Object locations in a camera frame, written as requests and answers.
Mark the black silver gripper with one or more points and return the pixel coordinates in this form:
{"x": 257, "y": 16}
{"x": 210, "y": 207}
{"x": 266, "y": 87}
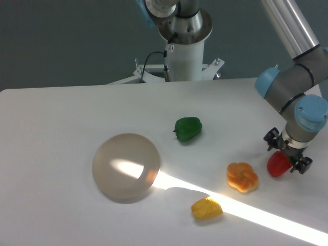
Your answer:
{"x": 292, "y": 148}

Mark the red toy pepper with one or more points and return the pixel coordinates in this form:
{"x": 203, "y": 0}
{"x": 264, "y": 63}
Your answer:
{"x": 278, "y": 164}

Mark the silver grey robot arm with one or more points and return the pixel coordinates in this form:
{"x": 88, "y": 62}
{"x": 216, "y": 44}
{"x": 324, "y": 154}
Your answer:
{"x": 285, "y": 91}

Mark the green toy pepper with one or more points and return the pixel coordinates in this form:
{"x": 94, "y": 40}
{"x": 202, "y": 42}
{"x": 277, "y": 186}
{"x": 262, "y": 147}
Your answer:
{"x": 187, "y": 128}

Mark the orange knotted bread roll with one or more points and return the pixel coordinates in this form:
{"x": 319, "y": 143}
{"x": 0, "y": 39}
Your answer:
{"x": 242, "y": 177}

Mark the yellow toy food piece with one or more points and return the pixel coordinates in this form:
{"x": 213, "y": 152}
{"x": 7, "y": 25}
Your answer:
{"x": 206, "y": 208}

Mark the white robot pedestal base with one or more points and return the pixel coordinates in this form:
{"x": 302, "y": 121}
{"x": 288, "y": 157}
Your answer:
{"x": 185, "y": 27}

